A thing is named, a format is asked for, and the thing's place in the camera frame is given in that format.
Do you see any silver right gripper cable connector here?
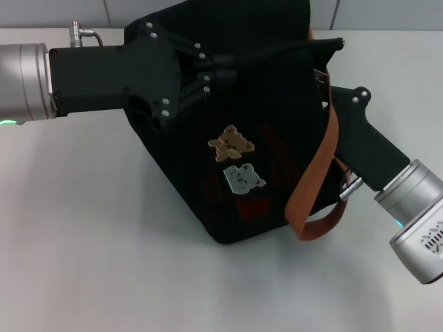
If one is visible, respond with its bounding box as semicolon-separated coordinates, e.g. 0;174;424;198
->
338;167;363;202

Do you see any silver gripper cable connector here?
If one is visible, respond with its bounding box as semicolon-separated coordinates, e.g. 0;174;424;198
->
338;167;363;202
70;20;107;48

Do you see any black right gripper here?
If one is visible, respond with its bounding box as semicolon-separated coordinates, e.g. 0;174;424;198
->
328;85;412;192

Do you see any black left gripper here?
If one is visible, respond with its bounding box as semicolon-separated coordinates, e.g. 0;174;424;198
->
47;20;240;128

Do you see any black food bag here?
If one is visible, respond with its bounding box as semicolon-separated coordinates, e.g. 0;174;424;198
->
123;0;351;246

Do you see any silver left gripper cable connector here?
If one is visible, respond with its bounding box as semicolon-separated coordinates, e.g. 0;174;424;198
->
70;20;107;48

